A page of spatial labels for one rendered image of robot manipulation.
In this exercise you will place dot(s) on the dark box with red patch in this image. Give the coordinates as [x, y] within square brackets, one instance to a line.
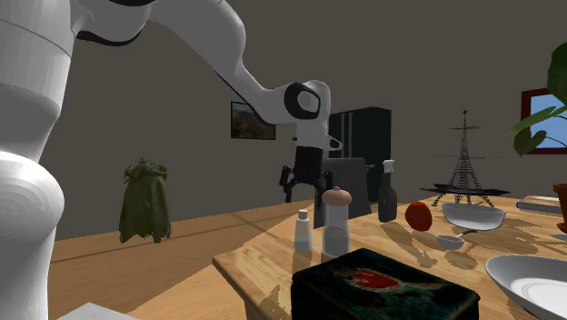
[381, 288]

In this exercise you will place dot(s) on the clear grinder with tan cap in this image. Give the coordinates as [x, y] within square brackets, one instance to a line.
[336, 224]

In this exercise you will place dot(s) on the red apple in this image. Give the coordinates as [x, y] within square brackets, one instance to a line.
[418, 216]

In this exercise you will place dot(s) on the grey bowl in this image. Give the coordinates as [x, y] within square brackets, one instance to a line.
[473, 217]

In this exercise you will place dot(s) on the grey ladle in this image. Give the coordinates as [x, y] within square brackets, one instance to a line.
[451, 241]

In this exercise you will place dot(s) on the pale book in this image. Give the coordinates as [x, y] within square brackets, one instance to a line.
[538, 204]

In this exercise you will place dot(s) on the potted green plant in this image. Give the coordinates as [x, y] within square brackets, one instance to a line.
[556, 133]

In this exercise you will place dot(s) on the red framed window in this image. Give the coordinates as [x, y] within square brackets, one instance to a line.
[542, 122]

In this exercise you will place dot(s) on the framed landscape wall picture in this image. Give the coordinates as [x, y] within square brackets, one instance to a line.
[248, 124]

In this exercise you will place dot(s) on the black refrigerator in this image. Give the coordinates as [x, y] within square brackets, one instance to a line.
[367, 133]

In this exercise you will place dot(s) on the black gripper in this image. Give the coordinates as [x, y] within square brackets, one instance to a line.
[307, 165]

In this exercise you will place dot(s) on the dark spray bottle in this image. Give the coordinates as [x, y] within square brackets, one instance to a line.
[387, 199]

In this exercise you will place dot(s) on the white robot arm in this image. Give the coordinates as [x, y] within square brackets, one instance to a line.
[35, 133]

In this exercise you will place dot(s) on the green hanging coat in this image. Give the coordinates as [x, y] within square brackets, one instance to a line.
[145, 201]

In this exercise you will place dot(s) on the white plate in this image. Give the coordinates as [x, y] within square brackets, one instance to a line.
[531, 286]

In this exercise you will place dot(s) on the grey chair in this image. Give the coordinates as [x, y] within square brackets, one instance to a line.
[347, 181]

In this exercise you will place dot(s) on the wooden table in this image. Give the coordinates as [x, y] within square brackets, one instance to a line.
[265, 266]

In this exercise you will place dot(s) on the small white bottle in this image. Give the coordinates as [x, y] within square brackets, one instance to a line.
[303, 232]

